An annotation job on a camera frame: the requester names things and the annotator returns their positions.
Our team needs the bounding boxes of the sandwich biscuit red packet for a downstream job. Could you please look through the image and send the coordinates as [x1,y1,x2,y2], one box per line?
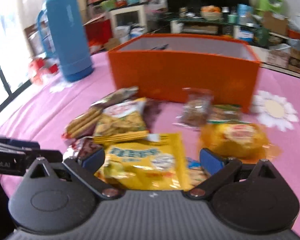
[62,107,103,139]

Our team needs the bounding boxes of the orange storage box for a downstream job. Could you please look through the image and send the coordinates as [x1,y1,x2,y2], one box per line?
[108,34,260,113]

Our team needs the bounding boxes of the yellow round cake packet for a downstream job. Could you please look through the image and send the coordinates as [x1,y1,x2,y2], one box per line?
[198,122,281,164]

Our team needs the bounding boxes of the dark brownie clear packet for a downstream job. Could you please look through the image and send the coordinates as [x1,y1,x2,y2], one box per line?
[142,99,162,130]

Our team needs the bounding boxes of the blue thermos jug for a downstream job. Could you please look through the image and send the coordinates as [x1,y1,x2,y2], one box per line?
[37,0,93,82]

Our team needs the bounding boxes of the yellow egg pie packet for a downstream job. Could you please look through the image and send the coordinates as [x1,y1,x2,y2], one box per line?
[94,133,191,191]

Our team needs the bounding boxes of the pink tablecloth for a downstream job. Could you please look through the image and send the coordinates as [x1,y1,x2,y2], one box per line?
[0,51,300,239]

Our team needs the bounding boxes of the green edged snack packet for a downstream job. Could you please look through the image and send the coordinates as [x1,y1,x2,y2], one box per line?
[207,105,242,123]

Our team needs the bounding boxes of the fruit bowl with oranges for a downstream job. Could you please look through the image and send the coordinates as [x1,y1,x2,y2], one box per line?
[200,5,222,21]

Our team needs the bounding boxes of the blue chocolate chip cookie packet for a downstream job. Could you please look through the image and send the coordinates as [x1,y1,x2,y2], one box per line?
[186,158,208,186]

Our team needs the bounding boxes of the white small glass cabinet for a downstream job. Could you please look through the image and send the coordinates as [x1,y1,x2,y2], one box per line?
[109,4,147,33]

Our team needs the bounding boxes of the brown granola clear packet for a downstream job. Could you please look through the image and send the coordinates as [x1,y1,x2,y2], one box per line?
[174,87,213,129]

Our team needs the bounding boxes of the brown soft cookie packet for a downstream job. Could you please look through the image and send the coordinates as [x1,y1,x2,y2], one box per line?
[63,137,102,160]

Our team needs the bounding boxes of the yellow green cracker packet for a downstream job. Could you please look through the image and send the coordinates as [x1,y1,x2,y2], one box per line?
[93,98,152,145]

